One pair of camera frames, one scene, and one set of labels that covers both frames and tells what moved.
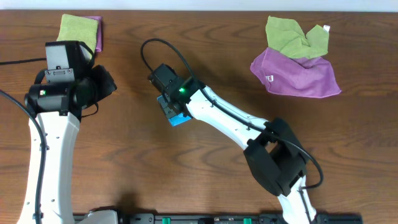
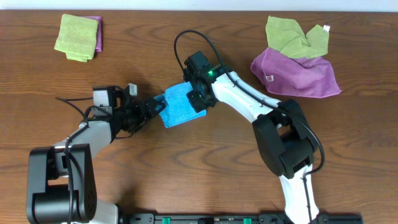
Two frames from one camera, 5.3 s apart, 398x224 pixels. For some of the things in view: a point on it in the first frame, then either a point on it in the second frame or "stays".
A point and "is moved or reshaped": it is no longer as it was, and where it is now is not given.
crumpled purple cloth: (286, 75) stays
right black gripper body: (168, 109) -> (195, 101)
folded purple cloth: (99, 32) stays
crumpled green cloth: (286, 35) stays
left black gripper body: (104, 83) -> (143, 109)
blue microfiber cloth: (178, 119) is moved or reshaped
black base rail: (231, 218) stays
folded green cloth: (73, 28) stays
